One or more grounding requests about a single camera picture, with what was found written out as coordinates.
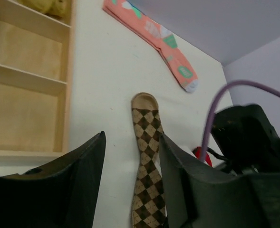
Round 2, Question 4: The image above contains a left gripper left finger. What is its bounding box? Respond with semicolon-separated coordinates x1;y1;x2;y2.
0;132;106;228

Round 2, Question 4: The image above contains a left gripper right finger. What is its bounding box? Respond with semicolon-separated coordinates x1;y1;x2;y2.
159;135;280;228

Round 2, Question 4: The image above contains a brown argyle sock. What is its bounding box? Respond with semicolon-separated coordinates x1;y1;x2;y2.
131;93;166;228

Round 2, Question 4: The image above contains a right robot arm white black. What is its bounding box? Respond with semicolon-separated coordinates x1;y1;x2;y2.
207;104;280;176

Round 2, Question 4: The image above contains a red patterned sock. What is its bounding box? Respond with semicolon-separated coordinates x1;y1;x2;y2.
192;146;213;167

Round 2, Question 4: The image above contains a wooden compartment tray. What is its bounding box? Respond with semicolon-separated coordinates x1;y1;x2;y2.
0;0;76;161

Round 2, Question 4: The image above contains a pink patterned sock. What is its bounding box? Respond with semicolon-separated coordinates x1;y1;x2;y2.
103;0;198;93

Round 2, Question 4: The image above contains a tan rolled sock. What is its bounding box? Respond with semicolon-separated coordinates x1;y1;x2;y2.
18;0;71;19

